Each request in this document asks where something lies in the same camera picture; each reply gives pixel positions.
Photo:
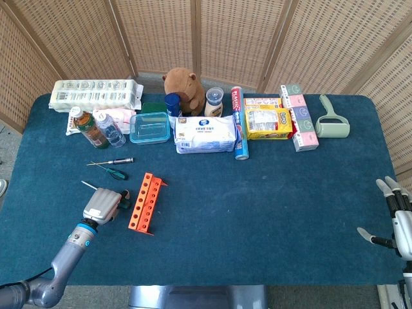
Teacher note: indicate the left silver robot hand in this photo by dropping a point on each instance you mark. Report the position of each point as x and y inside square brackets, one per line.
[103, 204]

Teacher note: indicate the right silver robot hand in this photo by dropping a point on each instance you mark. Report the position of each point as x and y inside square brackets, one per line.
[404, 228]

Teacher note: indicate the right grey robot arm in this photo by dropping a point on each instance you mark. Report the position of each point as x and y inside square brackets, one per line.
[408, 283]

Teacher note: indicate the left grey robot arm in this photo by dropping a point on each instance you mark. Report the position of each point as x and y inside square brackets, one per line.
[67, 257]

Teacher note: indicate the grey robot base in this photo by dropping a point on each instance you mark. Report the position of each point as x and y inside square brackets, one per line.
[196, 297]

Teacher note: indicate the orange test tube rack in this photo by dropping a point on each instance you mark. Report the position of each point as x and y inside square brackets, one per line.
[141, 206]

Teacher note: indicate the silver black precision screwdriver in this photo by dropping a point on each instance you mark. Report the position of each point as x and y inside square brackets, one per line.
[120, 160]

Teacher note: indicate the clear water bottle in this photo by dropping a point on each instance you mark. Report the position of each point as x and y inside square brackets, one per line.
[112, 131]

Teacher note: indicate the green tea bottle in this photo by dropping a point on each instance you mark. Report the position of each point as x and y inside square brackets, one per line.
[91, 130]

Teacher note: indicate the clear container blue lid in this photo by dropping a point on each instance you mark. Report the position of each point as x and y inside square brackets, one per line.
[149, 128]

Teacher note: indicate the pink white snack bag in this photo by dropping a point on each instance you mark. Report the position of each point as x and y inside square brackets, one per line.
[122, 117]

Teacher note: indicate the white shoe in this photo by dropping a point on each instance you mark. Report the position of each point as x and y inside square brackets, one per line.
[2, 187]

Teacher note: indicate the white toilet paper pack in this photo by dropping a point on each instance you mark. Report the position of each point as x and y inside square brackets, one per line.
[93, 95]

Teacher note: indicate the dark green box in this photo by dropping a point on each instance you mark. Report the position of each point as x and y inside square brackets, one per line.
[154, 107]

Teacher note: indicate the blue spray can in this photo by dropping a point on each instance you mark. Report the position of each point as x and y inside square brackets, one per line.
[173, 104]

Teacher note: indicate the white wet wipes pack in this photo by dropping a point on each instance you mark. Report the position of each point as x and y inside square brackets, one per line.
[206, 135]

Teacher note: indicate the pale green lint roller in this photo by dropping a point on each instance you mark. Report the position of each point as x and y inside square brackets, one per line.
[331, 127]

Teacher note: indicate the blue felt table cover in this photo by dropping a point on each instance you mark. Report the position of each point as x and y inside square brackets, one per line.
[241, 209]

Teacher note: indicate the brown capybara plush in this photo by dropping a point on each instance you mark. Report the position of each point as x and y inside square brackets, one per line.
[186, 88]

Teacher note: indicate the red snack pack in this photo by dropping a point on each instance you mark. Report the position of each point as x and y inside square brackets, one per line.
[293, 132]

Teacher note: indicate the pastel tissue box pack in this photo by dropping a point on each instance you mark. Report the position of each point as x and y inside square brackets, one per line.
[302, 122]

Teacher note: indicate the white sauce bottle clear cap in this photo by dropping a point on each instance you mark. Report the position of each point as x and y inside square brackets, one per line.
[213, 106]

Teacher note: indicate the blue plastic wrap roll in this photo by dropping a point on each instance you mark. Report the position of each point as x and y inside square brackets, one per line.
[239, 128]

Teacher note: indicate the yellow Lipo biscuit pack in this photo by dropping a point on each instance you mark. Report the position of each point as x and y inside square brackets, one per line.
[268, 124]

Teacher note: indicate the woven rattan folding screen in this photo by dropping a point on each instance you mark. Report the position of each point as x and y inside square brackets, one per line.
[161, 32]

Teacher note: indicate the yellow white flat box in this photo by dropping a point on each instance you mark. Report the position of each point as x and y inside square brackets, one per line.
[262, 102]

